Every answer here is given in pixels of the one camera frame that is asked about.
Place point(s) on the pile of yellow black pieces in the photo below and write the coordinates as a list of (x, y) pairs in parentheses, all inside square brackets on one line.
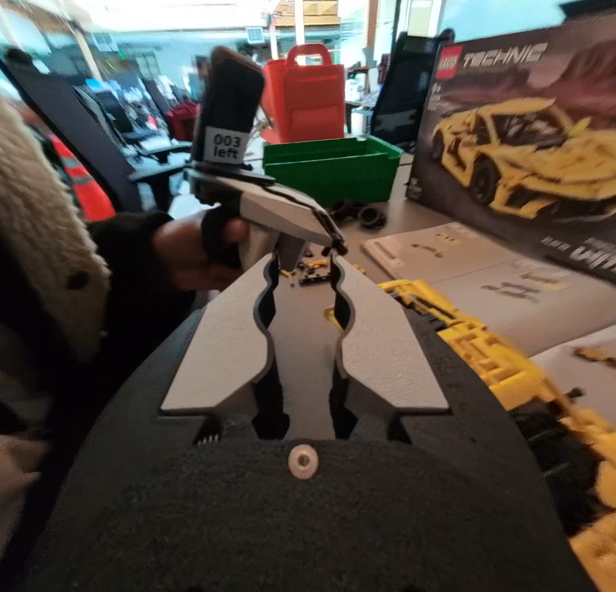
[(313, 267)]

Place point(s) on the black mesh chair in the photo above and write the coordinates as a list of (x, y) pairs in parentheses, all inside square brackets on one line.
[(409, 91)]

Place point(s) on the grey desk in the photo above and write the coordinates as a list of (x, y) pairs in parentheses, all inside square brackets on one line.
[(303, 341)]

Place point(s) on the person's left hand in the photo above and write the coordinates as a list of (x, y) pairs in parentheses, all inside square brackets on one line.
[(178, 255)]

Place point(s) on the orange traffic cone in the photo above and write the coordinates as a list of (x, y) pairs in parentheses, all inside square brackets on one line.
[(82, 187)]

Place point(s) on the green plastic bin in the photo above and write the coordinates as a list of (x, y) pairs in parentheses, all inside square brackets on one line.
[(332, 173)]

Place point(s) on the yellow brick toy car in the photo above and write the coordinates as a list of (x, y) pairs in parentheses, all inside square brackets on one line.
[(505, 365)]

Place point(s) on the toy car set box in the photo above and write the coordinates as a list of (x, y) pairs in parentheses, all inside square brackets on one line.
[(505, 72)]

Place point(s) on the dark office chair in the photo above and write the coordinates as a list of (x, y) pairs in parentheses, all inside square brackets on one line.
[(72, 120)]

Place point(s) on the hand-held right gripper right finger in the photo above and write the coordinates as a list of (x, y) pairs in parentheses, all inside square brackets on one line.
[(390, 356)]

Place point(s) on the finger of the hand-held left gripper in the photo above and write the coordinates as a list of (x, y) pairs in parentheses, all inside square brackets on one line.
[(288, 194), (284, 216)]

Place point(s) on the building instruction booklet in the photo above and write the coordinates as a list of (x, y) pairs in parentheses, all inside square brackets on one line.
[(423, 259)]

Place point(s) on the person's left forearm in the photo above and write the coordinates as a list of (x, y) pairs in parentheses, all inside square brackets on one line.
[(120, 255)]

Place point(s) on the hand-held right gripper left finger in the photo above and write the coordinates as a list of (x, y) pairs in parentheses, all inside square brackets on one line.
[(221, 356)]

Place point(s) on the red felt bag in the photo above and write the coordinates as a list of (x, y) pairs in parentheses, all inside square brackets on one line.
[(308, 101)]

